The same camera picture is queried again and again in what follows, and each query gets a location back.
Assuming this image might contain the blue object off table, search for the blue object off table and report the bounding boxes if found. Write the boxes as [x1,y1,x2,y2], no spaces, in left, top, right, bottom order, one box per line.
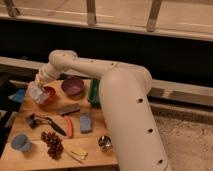
[9,89,26,103]

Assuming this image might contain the black handled brush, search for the black handled brush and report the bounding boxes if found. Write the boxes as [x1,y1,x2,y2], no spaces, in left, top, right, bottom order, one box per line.
[26,113,66,136]

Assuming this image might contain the green plastic tray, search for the green plastic tray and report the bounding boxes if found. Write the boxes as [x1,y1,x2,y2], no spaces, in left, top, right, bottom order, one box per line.
[87,79,100,107]

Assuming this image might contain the red orange bowl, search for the red orange bowl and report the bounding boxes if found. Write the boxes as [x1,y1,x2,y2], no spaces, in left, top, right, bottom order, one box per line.
[39,86,56,107]

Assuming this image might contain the grey white towel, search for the grey white towel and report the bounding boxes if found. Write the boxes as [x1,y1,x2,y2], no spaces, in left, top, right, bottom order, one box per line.
[29,82,48,104]

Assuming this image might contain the brown grape bunch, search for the brown grape bunch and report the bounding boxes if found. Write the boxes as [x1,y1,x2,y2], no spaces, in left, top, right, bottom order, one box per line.
[41,132,63,160]

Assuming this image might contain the small metal tin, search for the small metal tin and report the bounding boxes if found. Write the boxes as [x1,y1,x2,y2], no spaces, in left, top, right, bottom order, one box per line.
[98,135,112,152]

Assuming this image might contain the grey eraser block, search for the grey eraser block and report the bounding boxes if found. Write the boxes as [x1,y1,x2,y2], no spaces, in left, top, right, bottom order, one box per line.
[58,103,80,116]

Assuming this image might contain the blue sponge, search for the blue sponge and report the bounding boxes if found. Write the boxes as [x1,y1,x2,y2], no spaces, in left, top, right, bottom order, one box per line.
[80,113,92,133]

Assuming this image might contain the red carrot stick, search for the red carrot stick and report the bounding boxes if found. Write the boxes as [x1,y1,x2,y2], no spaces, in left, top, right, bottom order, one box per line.
[65,117,73,138]

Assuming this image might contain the purple bowl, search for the purple bowl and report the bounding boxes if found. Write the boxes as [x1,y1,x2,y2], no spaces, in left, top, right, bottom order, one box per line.
[61,76,84,96]

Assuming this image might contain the blue cup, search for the blue cup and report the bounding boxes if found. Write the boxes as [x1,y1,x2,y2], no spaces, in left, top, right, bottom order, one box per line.
[11,133,32,152]

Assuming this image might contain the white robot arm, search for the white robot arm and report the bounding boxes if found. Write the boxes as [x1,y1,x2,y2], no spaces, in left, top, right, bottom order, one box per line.
[35,50,172,171]

